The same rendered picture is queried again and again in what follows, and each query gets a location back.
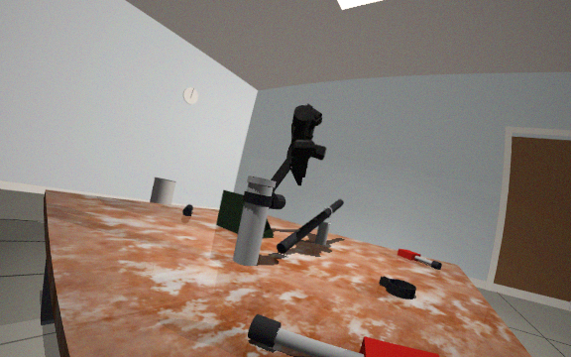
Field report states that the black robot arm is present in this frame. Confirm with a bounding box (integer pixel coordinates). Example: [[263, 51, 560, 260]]
[[271, 103, 326, 193]]

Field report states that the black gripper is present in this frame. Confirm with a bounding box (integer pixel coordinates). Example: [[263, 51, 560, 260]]
[[289, 133, 315, 185]]

